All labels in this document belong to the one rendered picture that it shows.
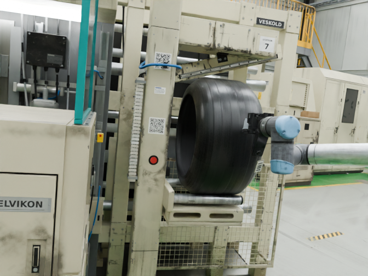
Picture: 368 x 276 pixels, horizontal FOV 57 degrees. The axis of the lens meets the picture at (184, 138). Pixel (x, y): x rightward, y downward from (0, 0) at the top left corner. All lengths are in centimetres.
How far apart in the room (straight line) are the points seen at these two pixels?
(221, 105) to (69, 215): 83
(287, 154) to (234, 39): 95
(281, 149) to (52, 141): 70
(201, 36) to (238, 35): 21
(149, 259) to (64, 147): 101
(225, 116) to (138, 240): 71
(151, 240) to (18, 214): 92
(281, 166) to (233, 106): 43
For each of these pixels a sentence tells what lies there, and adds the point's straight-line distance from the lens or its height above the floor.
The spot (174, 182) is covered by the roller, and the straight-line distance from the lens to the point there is 183.
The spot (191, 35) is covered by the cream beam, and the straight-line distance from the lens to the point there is 187.
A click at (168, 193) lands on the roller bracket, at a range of 151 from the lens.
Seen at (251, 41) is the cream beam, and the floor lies 170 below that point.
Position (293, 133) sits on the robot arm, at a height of 128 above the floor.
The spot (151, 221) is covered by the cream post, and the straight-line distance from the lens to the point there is 166.
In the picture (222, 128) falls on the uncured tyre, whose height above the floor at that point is 125.
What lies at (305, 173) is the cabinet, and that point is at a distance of 660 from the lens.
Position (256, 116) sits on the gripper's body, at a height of 131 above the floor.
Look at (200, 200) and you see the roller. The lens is 159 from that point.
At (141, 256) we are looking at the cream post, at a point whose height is 60.
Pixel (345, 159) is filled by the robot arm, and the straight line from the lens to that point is 121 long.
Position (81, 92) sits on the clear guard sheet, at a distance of 83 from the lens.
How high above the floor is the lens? 135
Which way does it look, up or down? 7 degrees down
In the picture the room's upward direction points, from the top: 6 degrees clockwise
